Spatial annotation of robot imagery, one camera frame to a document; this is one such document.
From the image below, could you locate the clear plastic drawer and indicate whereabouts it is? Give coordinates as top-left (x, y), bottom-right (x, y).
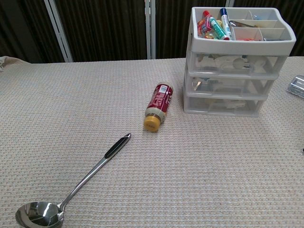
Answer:
top-left (190, 51), bottom-right (285, 76)

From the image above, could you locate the clear bottom drawer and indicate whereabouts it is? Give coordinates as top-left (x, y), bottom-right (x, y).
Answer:
top-left (185, 94), bottom-right (268, 118)

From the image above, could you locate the clear middle drawer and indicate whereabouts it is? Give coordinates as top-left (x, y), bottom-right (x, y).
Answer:
top-left (187, 73), bottom-right (277, 95)

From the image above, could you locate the white plastic drawer organizer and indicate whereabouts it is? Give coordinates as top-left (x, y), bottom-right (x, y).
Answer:
top-left (182, 6), bottom-right (297, 119)

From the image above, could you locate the red sauce bottle yellow cap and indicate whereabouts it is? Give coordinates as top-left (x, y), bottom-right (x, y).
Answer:
top-left (143, 83), bottom-right (174, 133)

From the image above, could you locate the beige woven tablecloth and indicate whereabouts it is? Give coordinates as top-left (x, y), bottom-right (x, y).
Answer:
top-left (0, 56), bottom-right (304, 228)

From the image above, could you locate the stainless steel ladle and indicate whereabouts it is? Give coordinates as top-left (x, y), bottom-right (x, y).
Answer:
top-left (15, 133), bottom-right (132, 228)

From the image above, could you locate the black folding screen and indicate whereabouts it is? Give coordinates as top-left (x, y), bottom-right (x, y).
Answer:
top-left (0, 0), bottom-right (304, 64)

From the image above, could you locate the colourful candy bag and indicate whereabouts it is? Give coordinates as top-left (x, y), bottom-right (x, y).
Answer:
top-left (196, 15), bottom-right (214, 40)

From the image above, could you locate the green marker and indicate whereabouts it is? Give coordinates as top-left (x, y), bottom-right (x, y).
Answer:
top-left (209, 16), bottom-right (225, 40)

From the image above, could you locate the red capped marker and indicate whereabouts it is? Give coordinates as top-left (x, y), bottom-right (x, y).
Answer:
top-left (201, 9), bottom-right (212, 24)

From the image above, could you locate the blue capped marker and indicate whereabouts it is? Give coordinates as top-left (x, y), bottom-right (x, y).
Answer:
top-left (219, 8), bottom-right (232, 41)

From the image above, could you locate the clear plastic bottle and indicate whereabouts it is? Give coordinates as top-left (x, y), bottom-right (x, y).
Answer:
top-left (286, 75), bottom-right (304, 99)

